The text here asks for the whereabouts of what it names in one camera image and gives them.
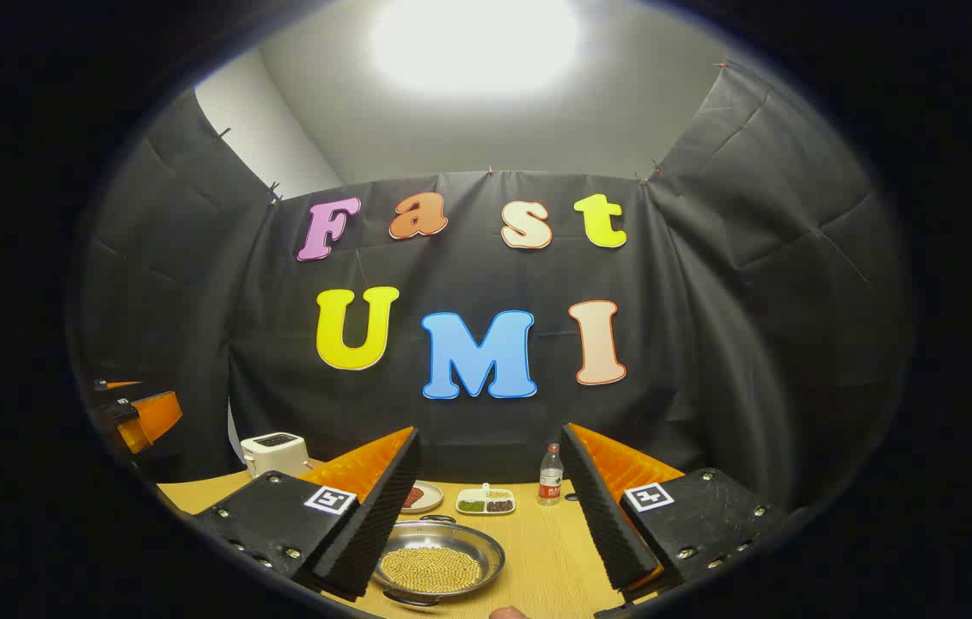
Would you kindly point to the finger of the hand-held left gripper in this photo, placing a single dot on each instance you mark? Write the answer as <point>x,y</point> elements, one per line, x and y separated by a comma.
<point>118,384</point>
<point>155,417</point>

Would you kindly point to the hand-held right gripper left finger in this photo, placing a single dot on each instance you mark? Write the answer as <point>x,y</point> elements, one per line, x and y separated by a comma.
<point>374,524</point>

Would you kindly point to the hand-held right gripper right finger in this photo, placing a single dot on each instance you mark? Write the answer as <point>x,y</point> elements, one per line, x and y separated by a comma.
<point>606,516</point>

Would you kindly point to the stainless steel pot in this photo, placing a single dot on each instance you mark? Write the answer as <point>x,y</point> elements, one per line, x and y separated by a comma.
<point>486,543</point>

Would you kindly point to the soybeans in pot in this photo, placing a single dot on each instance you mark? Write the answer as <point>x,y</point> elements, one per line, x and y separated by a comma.
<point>432,569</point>

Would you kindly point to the brown meat patty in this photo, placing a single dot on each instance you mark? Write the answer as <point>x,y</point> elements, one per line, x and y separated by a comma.
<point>413,497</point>

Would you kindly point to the round white plate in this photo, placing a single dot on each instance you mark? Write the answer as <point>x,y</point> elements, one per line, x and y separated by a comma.
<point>432,499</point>

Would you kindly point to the clear plastic water bottle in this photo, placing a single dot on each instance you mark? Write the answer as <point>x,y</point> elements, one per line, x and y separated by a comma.
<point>550,483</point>

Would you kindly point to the pile of green beans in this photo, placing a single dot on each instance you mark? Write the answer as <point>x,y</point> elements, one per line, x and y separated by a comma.
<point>471,506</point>

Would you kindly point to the pile of red beans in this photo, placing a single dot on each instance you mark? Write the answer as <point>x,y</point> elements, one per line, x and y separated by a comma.
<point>499,506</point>

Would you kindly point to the white divided dish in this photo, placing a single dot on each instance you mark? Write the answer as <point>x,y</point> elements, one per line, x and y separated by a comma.
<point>486,497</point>

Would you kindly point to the white toaster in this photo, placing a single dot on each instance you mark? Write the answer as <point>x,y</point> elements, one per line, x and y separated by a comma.
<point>275,457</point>

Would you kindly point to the black backdrop cloth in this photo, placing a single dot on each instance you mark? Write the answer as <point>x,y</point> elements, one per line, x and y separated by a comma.
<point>468,275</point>

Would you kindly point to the ceiling light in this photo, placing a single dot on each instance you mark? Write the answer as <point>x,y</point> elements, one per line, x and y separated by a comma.
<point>477,39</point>

